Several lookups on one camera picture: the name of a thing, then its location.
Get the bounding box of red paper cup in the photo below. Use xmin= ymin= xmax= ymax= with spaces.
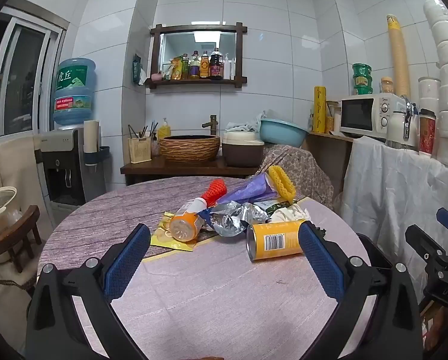
xmin=419 ymin=109 xmax=436 ymax=155

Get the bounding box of sliding window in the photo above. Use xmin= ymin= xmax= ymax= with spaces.
xmin=0 ymin=5 xmax=69 ymax=147

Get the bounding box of white kettle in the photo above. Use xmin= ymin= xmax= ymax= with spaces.
xmin=386 ymin=99 xmax=419 ymax=149

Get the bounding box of green wall holder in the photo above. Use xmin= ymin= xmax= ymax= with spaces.
xmin=132 ymin=54 xmax=144 ymax=85

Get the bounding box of crumpled white tissue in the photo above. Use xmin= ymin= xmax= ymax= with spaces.
xmin=268 ymin=204 xmax=310 ymax=224

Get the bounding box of floral cloth cover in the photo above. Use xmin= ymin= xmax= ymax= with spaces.
xmin=259 ymin=144 xmax=335 ymax=211

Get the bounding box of dark soy sauce bottle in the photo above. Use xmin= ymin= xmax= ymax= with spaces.
xmin=209 ymin=47 xmax=224 ymax=80

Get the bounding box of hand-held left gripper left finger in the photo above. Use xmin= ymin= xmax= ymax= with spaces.
xmin=25 ymin=223 xmax=151 ymax=360

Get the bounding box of yellow cylindrical can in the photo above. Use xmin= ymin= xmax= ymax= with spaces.
xmin=245 ymin=219 xmax=307 ymax=262

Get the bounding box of red foam fruit net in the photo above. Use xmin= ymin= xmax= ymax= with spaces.
xmin=202 ymin=179 xmax=228 ymax=208

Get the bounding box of beige cloth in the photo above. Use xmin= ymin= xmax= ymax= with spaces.
xmin=0 ymin=135 xmax=54 ymax=229

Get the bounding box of wooden counter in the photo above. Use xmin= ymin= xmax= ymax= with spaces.
xmin=120 ymin=155 xmax=262 ymax=186

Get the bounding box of white microwave oven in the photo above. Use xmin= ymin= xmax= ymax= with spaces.
xmin=339 ymin=94 xmax=408 ymax=139

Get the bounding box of wood grain tablecloth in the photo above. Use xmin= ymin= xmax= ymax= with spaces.
xmin=37 ymin=175 xmax=372 ymax=360

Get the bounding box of white plastic sheet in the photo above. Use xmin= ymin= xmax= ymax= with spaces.
xmin=340 ymin=135 xmax=448 ymax=301

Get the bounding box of grey white rag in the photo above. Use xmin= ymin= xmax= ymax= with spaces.
xmin=226 ymin=110 xmax=269 ymax=133

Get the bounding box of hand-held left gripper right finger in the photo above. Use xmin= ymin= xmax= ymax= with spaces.
xmin=298 ymin=220 xmax=423 ymax=360

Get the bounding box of blue water jug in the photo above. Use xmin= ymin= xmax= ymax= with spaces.
xmin=53 ymin=58 xmax=97 ymax=126

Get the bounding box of purple label bottle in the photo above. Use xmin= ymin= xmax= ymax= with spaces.
xmin=189 ymin=50 xmax=201 ymax=80

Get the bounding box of cardboard box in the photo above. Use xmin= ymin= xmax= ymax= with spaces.
xmin=421 ymin=300 xmax=448 ymax=346

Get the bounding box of water dispenser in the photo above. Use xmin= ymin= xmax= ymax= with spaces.
xmin=34 ymin=125 xmax=110 ymax=211

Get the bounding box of white cup dispenser tube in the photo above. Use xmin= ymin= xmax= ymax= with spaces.
xmin=83 ymin=120 xmax=101 ymax=166

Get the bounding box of light blue plastic basin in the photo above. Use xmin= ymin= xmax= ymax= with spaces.
xmin=259 ymin=118 xmax=309 ymax=148

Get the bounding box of bamboo faucet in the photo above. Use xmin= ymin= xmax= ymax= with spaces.
xmin=201 ymin=115 xmax=224 ymax=136

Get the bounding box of tall stack of paper cups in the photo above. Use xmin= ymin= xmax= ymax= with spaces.
xmin=387 ymin=15 xmax=411 ymax=98

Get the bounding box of flat yellow snack packet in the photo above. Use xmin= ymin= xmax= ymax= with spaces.
xmin=150 ymin=212 xmax=209 ymax=252

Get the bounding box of wicker basin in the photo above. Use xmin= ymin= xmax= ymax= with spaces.
xmin=159 ymin=134 xmax=221 ymax=164

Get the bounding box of brown and white rice cooker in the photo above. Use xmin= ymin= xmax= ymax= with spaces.
xmin=222 ymin=130 xmax=265 ymax=168

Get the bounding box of yellow foam fruit net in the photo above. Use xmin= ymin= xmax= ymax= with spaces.
xmin=268 ymin=165 xmax=297 ymax=204

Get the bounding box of wooden shelf cabinet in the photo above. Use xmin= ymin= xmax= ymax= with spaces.
xmin=302 ymin=131 xmax=354 ymax=199

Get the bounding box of small wooden stool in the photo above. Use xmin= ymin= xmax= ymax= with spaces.
xmin=0 ymin=205 xmax=42 ymax=274

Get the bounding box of orange bottle with white cap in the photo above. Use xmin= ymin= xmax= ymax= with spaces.
xmin=169 ymin=197 xmax=208 ymax=241

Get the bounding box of green snack packet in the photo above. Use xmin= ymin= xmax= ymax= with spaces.
xmin=254 ymin=199 xmax=292 ymax=212

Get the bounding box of beige chopstick holder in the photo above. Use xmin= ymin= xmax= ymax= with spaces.
xmin=128 ymin=137 xmax=152 ymax=164

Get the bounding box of silver foil wrapper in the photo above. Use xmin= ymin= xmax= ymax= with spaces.
xmin=197 ymin=201 xmax=269 ymax=238

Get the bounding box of purple plastic bag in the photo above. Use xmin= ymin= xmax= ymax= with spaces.
xmin=216 ymin=172 xmax=279 ymax=205

